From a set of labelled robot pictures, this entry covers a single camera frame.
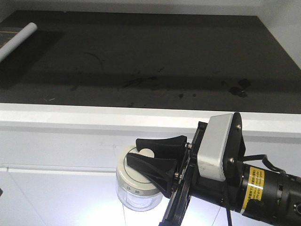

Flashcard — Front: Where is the glass jar with white lid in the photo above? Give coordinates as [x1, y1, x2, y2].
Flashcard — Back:
[116, 144, 163, 212]

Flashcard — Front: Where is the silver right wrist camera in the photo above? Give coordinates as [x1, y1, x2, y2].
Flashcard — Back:
[197, 113, 233, 182]

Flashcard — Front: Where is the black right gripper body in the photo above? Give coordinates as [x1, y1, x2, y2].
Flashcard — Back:
[160, 121, 245, 226]

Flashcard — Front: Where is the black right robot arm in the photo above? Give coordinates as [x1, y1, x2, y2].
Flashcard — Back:
[126, 113, 301, 226]

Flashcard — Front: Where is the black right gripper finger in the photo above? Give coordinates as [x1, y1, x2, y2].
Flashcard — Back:
[136, 135, 187, 162]
[126, 153, 178, 198]

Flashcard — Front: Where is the grey plastic pipe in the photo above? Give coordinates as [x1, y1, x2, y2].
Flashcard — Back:
[0, 23, 38, 62]

